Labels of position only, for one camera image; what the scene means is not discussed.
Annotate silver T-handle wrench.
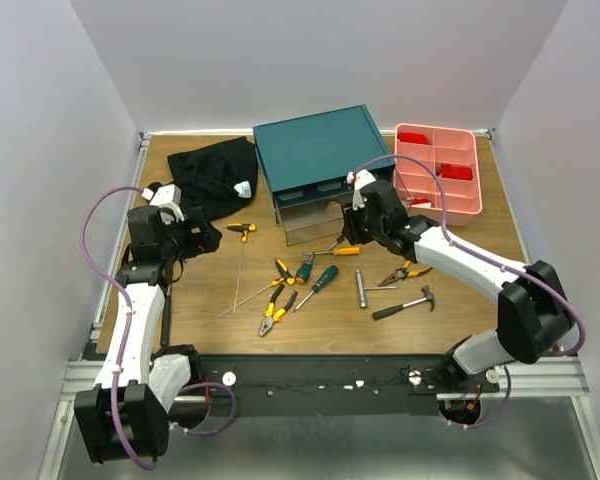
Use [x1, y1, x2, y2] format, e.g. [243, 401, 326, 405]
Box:
[355, 270, 397, 309]

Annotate green screwdriver long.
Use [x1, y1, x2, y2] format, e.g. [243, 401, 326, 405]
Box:
[293, 265, 339, 312]

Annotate clear drawer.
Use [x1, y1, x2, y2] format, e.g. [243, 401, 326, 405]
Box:
[275, 194, 352, 246]

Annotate green screwdriver short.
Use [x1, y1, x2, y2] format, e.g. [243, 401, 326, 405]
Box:
[295, 253, 315, 284]

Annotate yellow black long rod driver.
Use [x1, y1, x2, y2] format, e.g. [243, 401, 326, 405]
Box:
[201, 258, 297, 329]

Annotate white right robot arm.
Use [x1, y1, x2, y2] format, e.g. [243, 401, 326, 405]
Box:
[342, 170, 576, 392]

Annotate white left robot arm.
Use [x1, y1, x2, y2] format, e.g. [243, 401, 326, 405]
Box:
[74, 206, 222, 470]

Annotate red white item lower compartment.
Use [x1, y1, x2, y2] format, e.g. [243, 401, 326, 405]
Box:
[404, 198, 432, 208]

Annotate yellow screwdriver large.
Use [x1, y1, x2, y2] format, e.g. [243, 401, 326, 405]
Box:
[327, 235, 345, 251]

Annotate yellow screwdriver small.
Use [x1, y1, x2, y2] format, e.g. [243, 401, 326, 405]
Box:
[301, 247, 360, 256]

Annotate yellow long nose pliers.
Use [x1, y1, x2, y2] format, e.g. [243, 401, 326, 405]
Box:
[378, 260, 432, 287]

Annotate black cloth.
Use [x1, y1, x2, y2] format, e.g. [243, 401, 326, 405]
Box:
[167, 137, 258, 221]

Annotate red block middle compartment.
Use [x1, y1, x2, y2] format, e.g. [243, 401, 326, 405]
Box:
[437, 163, 474, 181]

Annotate red block compartment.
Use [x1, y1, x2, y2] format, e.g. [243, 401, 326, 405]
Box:
[437, 163, 474, 181]
[397, 132, 429, 145]

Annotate red block top compartment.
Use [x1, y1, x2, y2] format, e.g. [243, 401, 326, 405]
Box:
[397, 132, 429, 145]

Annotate pink compartment tray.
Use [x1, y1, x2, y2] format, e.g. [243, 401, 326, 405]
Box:
[393, 123, 483, 227]

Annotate teal drawer cabinet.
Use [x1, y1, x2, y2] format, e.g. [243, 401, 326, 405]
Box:
[253, 105, 389, 224]

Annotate yellow black combination pliers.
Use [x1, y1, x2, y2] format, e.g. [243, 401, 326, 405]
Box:
[259, 284, 298, 337]

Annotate yellow black T-handle long driver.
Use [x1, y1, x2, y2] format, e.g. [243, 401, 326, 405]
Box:
[227, 222, 257, 312]

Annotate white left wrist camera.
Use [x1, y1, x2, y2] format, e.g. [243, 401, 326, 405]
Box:
[141, 182, 185, 225]

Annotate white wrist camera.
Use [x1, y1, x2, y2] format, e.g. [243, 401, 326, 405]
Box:
[141, 182, 185, 225]
[346, 169, 376, 211]

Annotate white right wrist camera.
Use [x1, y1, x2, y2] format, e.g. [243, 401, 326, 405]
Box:
[346, 169, 376, 211]

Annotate black handled claw hammer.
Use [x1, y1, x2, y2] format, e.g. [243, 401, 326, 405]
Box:
[372, 286, 436, 321]

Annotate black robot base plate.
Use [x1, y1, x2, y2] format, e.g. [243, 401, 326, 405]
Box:
[199, 354, 504, 417]

